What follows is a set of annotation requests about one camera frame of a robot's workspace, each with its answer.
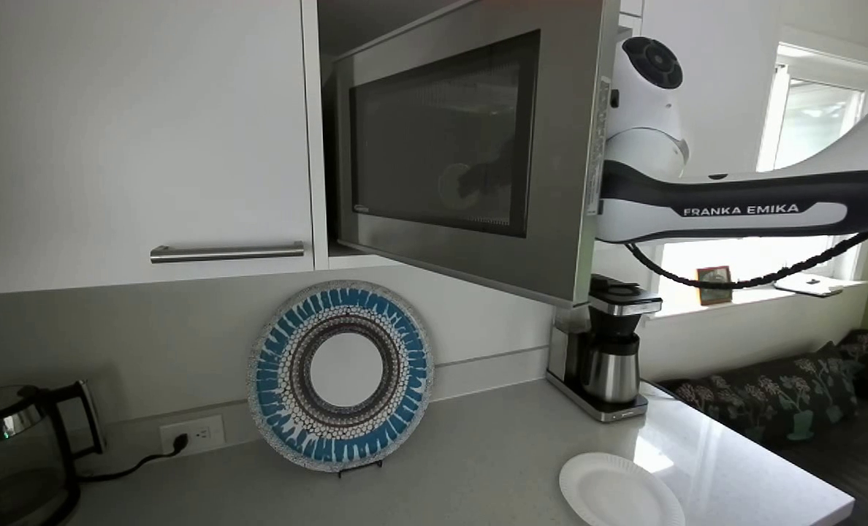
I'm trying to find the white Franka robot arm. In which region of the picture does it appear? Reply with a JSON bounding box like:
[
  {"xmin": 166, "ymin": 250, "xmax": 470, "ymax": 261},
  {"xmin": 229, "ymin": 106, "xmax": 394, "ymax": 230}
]
[{"xmin": 597, "ymin": 36, "xmax": 868, "ymax": 243}]

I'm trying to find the stainless microwave door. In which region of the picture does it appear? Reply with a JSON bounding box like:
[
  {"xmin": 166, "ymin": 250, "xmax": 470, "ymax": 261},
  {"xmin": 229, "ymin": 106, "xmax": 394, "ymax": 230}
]
[{"xmin": 337, "ymin": 0, "xmax": 620, "ymax": 305}]

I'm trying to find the blue patterned decorative plate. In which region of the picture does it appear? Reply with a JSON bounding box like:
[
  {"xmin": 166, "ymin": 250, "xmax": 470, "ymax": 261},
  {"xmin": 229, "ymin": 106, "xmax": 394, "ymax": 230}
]
[{"xmin": 249, "ymin": 280, "xmax": 436, "ymax": 474}]

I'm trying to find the black steel coffee maker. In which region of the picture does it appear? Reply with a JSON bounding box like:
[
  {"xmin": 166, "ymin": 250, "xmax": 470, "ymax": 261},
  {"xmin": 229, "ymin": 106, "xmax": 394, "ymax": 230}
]
[{"xmin": 547, "ymin": 275, "xmax": 663, "ymax": 423}]

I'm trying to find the white plate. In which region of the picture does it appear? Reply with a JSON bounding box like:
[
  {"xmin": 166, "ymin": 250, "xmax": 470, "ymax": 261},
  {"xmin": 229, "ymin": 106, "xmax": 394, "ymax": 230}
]
[{"xmin": 559, "ymin": 454, "xmax": 686, "ymax": 526}]

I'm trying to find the white cabinet beside window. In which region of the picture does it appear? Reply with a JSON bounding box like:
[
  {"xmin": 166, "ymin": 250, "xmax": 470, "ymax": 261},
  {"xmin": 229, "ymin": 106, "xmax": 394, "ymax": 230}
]
[{"xmin": 635, "ymin": 0, "xmax": 777, "ymax": 180}]

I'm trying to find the white upper cabinet door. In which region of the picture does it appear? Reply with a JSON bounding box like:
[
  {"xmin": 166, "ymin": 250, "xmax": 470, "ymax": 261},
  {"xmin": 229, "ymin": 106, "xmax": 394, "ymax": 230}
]
[{"xmin": 0, "ymin": 0, "xmax": 318, "ymax": 293}]

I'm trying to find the patterned dark cushion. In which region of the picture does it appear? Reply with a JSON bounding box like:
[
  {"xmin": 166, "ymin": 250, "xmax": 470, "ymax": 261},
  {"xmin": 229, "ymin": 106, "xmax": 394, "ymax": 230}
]
[{"xmin": 663, "ymin": 329, "xmax": 868, "ymax": 446}]

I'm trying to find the window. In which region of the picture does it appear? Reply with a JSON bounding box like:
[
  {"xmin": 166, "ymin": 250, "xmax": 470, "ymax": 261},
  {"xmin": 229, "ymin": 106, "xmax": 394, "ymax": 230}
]
[{"xmin": 663, "ymin": 44, "xmax": 868, "ymax": 294}]

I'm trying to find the steel electric kettle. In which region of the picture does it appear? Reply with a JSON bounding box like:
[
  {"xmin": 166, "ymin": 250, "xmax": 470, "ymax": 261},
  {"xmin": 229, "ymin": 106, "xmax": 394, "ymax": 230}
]
[{"xmin": 0, "ymin": 379, "xmax": 101, "ymax": 526}]

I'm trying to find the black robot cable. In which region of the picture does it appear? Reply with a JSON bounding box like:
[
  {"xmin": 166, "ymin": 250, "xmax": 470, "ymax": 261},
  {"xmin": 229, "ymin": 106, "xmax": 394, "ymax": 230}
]
[{"xmin": 623, "ymin": 220, "xmax": 868, "ymax": 293}]

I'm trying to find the steel cabinet handle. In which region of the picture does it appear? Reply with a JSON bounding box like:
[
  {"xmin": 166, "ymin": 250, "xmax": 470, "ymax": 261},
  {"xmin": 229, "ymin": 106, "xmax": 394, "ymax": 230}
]
[{"xmin": 150, "ymin": 243, "xmax": 307, "ymax": 267}]

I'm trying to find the small picture frame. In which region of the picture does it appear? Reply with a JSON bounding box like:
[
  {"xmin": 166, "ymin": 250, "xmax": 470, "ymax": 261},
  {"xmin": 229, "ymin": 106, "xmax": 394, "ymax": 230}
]
[{"xmin": 696, "ymin": 267, "xmax": 734, "ymax": 307}]

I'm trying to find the white wall outlet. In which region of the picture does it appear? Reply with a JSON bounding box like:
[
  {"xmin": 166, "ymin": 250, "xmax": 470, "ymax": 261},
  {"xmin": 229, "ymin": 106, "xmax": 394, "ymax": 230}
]
[{"xmin": 161, "ymin": 416, "xmax": 224, "ymax": 455}]

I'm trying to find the black kettle power cord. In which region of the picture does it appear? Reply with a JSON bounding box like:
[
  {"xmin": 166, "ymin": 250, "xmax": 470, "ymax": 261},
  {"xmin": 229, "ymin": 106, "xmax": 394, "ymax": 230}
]
[{"xmin": 77, "ymin": 432, "xmax": 193, "ymax": 486}]

